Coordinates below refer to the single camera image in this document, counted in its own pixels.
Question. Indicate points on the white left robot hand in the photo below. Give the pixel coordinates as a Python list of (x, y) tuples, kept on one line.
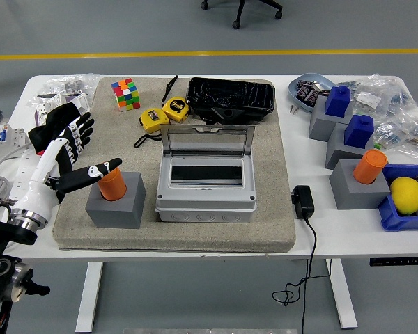
[(38, 188)]

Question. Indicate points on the orange cylinder battery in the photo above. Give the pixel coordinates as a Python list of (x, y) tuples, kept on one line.
[(369, 167), (113, 188)]

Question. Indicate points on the grey block with round hole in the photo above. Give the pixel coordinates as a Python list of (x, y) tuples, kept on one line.
[(125, 208)]

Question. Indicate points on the transparent hinged box lid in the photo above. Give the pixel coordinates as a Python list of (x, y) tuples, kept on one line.
[(165, 139)]

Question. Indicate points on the blue square battery block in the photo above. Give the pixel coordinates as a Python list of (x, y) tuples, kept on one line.
[(358, 132), (338, 101)]

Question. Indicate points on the white circuit breaker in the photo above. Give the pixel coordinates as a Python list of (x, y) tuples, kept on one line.
[(0, 139)]

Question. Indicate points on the black cloth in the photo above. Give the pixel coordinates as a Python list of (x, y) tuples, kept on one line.
[(55, 121)]

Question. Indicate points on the grey-brown mat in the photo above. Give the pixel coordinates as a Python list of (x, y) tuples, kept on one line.
[(104, 139)]

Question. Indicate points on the clear bag of screws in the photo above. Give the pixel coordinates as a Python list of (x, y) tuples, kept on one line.
[(69, 83)]

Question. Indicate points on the white table leg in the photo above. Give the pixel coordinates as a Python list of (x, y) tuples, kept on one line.
[(343, 295), (88, 295)]

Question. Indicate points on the large colourful puzzle cube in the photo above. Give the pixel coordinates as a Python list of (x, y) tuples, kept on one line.
[(126, 94)]

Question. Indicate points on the yellow tape measure dark label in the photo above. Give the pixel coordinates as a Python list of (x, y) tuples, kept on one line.
[(154, 120)]

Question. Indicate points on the yellow tape measure 5m label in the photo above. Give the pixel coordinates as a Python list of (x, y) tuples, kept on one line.
[(176, 109)]

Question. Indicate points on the black plastic tray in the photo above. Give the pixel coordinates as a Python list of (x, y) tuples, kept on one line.
[(230, 94)]

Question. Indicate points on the black power adapter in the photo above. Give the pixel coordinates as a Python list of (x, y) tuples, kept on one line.
[(303, 202)]

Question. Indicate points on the small metal screws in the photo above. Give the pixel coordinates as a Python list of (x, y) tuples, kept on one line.
[(293, 109)]

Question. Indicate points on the black office chair base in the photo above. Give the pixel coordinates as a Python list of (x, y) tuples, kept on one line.
[(240, 10)]

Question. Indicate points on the blue-grey dish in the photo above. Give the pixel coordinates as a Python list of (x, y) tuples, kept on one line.
[(296, 99)]

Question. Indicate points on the dark printed packets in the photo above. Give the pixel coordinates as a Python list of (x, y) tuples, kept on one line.
[(308, 94)]

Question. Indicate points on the grey holder block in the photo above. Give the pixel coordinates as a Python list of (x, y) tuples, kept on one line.
[(336, 149), (358, 196), (320, 125)]

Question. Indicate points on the green connector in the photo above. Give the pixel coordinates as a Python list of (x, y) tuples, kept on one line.
[(379, 145)]

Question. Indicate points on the blue plastic bin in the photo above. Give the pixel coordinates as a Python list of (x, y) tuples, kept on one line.
[(390, 219)]

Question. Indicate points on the clear bags of parts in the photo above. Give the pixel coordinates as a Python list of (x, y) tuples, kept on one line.
[(383, 94), (411, 134)]

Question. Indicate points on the black table control panel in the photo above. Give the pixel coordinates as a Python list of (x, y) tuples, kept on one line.
[(397, 261)]

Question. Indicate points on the yellow lemon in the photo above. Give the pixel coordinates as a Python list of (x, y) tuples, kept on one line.
[(405, 195)]

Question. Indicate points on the white switch packaging boxes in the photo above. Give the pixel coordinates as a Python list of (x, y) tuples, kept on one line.
[(52, 102)]

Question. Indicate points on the grey electrical enclosure box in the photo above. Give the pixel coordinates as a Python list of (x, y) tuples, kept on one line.
[(205, 208)]

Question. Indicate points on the black triangular bracket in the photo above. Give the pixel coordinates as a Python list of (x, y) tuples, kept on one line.
[(226, 113)]

